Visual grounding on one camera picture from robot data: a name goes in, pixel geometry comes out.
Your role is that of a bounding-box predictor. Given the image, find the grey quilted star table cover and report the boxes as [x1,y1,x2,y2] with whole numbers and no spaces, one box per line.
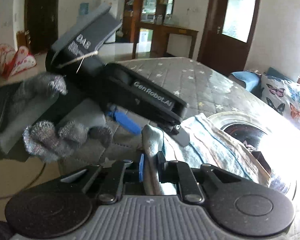
[124,57,262,175]

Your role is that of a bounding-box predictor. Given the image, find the dark wooden shelf cabinet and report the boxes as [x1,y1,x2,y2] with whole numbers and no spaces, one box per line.
[122,0,198,59]

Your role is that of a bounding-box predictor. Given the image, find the butterfly print pillow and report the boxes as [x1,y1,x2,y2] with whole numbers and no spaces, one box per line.
[261,74,300,130]

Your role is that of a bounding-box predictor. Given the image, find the grey gloved left hand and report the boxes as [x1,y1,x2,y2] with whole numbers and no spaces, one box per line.
[0,72,113,162]

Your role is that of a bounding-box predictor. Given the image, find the white refrigerator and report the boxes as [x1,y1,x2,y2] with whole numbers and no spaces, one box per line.
[101,0,119,43]

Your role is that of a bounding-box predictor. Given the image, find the red white heart cushion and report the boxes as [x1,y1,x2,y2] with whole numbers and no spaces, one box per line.
[0,43,37,79]

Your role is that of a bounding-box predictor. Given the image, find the striped blue beige garment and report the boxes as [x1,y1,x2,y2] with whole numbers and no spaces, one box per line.
[142,113,270,196]

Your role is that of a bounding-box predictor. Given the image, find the round induction cooktop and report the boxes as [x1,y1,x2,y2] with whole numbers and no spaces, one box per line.
[209,111,297,200]

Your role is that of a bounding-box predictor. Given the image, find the dark wooden door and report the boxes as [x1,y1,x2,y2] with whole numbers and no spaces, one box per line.
[198,0,260,76]

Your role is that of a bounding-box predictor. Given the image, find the blue sofa bench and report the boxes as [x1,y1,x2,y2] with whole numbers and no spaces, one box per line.
[228,67,291,98]

